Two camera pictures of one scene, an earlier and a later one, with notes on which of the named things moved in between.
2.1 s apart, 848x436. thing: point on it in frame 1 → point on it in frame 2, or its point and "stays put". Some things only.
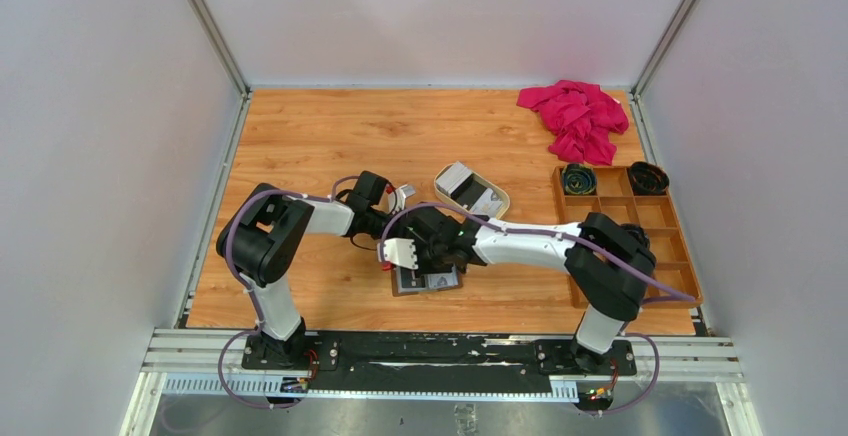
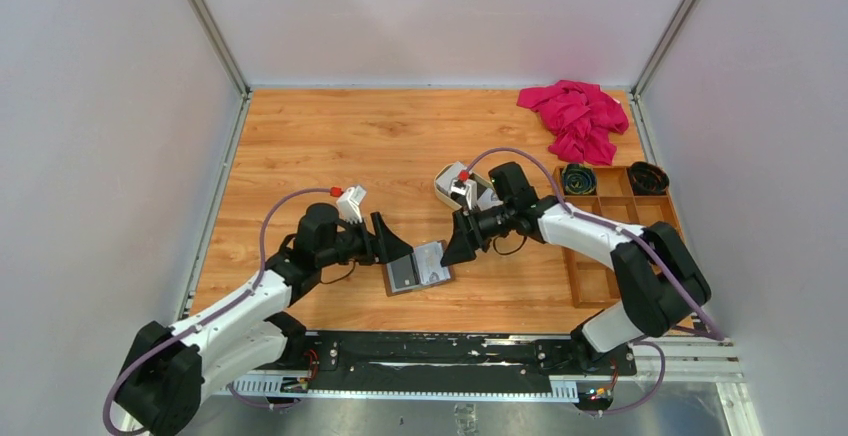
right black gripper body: [430, 257] → [492, 222]
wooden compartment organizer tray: [636, 195] stays put
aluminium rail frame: [210, 362] stays put
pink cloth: [584, 116] stays put
